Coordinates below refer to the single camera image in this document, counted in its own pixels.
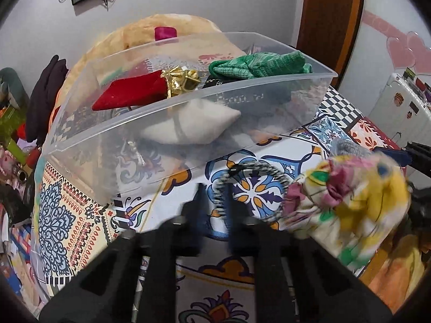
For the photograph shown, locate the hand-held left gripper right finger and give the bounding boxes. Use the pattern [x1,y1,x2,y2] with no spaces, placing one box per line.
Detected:
[224,182,393,323]

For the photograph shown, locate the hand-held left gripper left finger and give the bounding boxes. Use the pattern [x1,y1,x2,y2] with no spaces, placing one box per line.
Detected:
[40,182,208,323]

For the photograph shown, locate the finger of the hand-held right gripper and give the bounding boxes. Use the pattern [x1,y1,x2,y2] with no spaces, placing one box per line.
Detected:
[407,182,431,231]
[374,139,431,176]

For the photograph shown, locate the black white patterned headband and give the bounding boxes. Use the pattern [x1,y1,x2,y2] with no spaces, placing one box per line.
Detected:
[211,161,294,224]

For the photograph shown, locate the yellow floral cloth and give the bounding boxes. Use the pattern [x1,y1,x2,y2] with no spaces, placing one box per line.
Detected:
[282,139,412,274]

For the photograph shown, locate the clear plastic container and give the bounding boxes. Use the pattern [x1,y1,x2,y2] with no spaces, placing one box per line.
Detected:
[42,31,338,206]

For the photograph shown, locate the white refrigerator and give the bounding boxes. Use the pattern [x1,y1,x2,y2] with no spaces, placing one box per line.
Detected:
[367,72,431,153]

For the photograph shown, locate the orange cloth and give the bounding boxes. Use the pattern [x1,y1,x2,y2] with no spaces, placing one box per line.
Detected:
[359,222,429,314]

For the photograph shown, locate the white fabric pouch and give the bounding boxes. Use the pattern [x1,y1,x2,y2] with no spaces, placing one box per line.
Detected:
[140,99,242,145]

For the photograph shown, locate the patterned tile print bedsheet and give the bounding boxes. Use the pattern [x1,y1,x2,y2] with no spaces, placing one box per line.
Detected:
[32,84,406,323]

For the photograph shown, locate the red velvet pouch gold top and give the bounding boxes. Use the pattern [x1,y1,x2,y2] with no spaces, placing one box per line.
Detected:
[92,66,201,111]

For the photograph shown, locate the green knitted cloth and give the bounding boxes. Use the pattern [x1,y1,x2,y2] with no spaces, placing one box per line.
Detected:
[208,51,313,82]

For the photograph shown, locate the magenta fabric piece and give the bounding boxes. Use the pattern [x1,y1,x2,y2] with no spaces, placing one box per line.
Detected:
[154,26,178,41]

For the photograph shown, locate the dark hanging clothes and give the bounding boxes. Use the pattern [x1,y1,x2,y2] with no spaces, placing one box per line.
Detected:
[25,55,70,144]

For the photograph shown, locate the lime green toy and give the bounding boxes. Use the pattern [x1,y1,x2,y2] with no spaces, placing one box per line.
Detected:
[0,106,33,173]

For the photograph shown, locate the teal cloth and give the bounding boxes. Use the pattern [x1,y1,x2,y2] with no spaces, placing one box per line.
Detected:
[0,67,26,110]

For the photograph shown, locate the brown wooden door frame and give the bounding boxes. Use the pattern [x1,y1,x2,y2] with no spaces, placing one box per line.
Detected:
[296,0,367,90]

